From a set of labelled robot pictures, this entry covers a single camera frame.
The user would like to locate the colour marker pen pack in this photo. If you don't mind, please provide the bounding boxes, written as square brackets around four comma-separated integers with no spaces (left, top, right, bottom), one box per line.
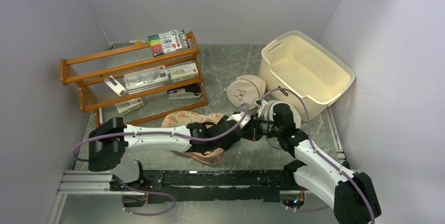
[148,30,191,57]

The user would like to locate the green white staples box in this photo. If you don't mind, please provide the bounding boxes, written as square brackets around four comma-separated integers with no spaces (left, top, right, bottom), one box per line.
[169,62,199,83]

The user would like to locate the floral mesh laundry bag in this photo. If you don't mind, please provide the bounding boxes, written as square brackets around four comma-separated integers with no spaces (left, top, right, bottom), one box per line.
[161,110,227,166]

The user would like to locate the small green staples box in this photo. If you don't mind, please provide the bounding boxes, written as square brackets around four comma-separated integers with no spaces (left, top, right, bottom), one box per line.
[115,98,144,115]

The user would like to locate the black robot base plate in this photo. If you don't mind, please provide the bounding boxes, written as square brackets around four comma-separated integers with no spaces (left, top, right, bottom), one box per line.
[109,169,308,208]

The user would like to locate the cream plastic laundry basket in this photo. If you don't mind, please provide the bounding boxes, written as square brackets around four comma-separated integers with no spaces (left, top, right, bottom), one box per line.
[259,30,356,121]

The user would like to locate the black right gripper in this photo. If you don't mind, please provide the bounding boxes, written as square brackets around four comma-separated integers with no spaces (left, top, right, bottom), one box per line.
[241,112,282,141]

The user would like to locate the white clip tool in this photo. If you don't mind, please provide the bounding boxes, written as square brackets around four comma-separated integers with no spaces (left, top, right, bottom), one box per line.
[103,76,126,97]

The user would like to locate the grey printed flat box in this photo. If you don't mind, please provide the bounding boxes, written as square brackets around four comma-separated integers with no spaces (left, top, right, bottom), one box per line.
[124,65,169,93]

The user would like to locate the white mesh bag grey zipper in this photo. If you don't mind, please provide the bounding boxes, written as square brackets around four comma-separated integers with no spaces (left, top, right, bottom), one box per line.
[263,100,302,129]

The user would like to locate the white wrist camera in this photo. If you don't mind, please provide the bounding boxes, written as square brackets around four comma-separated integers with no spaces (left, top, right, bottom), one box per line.
[254,98,269,118]
[230,112,250,129]

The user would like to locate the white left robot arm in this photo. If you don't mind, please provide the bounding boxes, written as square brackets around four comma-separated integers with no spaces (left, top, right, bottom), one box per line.
[88,114,249,190]

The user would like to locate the white mesh bag beige zipper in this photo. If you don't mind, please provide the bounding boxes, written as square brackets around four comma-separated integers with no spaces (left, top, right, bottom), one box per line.
[226,75,266,110]

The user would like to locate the aluminium frame rail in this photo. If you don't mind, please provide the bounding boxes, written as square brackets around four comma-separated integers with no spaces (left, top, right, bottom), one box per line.
[47,169,373,224]

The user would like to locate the black white stapler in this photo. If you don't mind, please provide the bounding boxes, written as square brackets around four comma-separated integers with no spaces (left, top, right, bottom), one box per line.
[167,88,202,100]

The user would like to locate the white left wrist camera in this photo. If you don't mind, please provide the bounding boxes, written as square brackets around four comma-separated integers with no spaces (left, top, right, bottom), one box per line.
[230,112,250,129]

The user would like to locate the orange wooden shelf rack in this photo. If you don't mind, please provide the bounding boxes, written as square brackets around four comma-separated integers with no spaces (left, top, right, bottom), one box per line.
[59,31,208,127]

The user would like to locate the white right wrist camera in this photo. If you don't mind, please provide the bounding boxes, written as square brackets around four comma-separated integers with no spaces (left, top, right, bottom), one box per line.
[254,98,269,118]

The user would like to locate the white red pen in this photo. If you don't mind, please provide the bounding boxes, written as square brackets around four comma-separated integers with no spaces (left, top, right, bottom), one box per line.
[98,108,103,125]

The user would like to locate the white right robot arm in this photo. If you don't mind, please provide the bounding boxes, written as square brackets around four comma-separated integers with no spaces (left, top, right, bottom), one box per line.
[249,100,382,223]

